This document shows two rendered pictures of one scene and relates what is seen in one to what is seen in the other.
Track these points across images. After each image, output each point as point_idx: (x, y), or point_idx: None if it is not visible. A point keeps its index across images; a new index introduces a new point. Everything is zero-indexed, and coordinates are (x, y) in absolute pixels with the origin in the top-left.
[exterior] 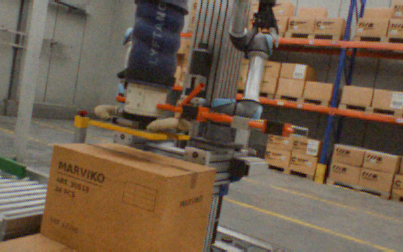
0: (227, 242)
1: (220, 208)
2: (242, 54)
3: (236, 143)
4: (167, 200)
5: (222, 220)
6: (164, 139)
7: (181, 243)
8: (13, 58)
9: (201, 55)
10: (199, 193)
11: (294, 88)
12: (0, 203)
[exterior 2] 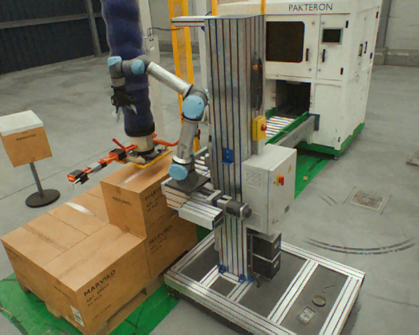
0: (312, 301)
1: (271, 252)
2: (241, 106)
3: (190, 189)
4: (102, 191)
5: None
6: (122, 163)
7: (123, 219)
8: None
9: (208, 106)
10: (126, 200)
11: None
12: (196, 171)
